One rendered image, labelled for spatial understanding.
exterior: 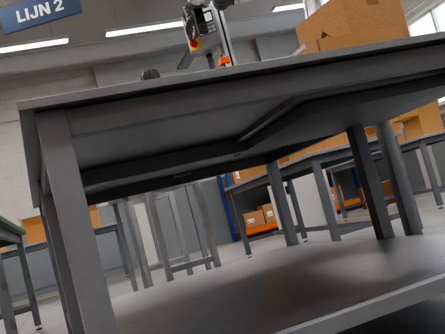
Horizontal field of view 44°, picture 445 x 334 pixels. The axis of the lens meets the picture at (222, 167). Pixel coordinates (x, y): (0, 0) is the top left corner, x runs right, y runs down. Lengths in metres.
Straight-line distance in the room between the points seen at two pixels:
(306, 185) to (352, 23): 6.15
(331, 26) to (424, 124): 4.65
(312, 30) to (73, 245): 1.25
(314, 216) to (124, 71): 4.59
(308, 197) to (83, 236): 6.89
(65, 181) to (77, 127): 0.12
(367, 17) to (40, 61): 7.60
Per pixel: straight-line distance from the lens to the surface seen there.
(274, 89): 1.34
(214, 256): 3.57
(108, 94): 1.19
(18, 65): 9.17
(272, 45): 11.35
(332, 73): 1.43
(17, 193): 9.96
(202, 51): 2.69
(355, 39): 1.48
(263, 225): 9.60
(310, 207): 7.94
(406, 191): 2.86
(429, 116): 6.61
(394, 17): 2.03
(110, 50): 9.27
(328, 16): 1.99
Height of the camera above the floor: 0.51
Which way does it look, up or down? 5 degrees up
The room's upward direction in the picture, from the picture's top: 15 degrees counter-clockwise
